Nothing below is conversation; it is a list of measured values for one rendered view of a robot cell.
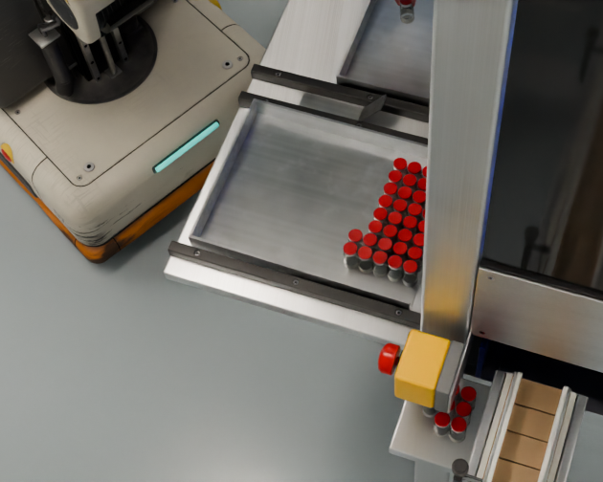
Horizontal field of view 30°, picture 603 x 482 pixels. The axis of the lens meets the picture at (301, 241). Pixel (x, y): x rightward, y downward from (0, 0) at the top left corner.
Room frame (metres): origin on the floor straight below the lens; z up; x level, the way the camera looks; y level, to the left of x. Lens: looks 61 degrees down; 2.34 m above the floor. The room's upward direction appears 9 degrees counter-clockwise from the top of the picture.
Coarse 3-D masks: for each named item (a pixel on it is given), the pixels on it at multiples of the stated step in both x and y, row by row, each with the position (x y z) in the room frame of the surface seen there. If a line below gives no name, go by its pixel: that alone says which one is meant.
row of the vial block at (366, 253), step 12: (396, 168) 0.87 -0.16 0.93; (396, 180) 0.85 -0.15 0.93; (384, 192) 0.83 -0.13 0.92; (396, 192) 0.83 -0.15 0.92; (384, 204) 0.81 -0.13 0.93; (384, 216) 0.79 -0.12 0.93; (372, 228) 0.77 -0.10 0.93; (372, 240) 0.75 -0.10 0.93; (360, 252) 0.74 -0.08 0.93; (372, 252) 0.74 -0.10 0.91; (360, 264) 0.73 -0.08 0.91
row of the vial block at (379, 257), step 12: (408, 168) 0.86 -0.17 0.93; (420, 168) 0.86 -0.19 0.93; (408, 180) 0.84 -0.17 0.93; (408, 192) 0.82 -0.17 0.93; (396, 204) 0.81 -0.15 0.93; (408, 204) 0.81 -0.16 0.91; (396, 216) 0.79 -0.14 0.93; (384, 228) 0.77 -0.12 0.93; (396, 228) 0.77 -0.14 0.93; (384, 240) 0.75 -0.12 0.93; (396, 240) 0.76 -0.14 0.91; (384, 252) 0.73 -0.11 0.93; (372, 264) 0.73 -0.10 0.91; (384, 264) 0.72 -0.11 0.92
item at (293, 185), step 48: (240, 144) 0.98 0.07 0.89; (288, 144) 0.97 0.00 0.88; (336, 144) 0.95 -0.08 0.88; (384, 144) 0.94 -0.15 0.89; (240, 192) 0.90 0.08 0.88; (288, 192) 0.88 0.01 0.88; (336, 192) 0.87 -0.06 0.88; (192, 240) 0.81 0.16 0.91; (240, 240) 0.81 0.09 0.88; (288, 240) 0.80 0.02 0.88; (336, 240) 0.79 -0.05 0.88; (336, 288) 0.70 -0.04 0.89; (384, 288) 0.70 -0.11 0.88
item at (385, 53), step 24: (384, 0) 1.22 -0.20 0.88; (432, 0) 1.21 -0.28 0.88; (360, 24) 1.15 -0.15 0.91; (384, 24) 1.17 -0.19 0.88; (408, 24) 1.16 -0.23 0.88; (432, 24) 1.16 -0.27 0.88; (360, 48) 1.13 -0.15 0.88; (384, 48) 1.12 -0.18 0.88; (408, 48) 1.12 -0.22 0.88; (360, 72) 1.08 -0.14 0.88; (384, 72) 1.08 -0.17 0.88; (408, 72) 1.07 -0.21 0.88; (408, 96) 1.00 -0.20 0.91
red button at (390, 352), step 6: (384, 348) 0.55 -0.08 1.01; (390, 348) 0.55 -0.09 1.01; (396, 348) 0.55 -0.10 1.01; (384, 354) 0.54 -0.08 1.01; (390, 354) 0.54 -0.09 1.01; (396, 354) 0.54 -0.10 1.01; (378, 360) 0.54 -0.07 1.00; (384, 360) 0.54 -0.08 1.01; (390, 360) 0.53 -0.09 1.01; (396, 360) 0.54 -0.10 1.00; (378, 366) 0.53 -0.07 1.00; (384, 366) 0.53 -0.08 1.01; (390, 366) 0.53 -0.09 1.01; (384, 372) 0.53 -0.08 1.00; (390, 372) 0.52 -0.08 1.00
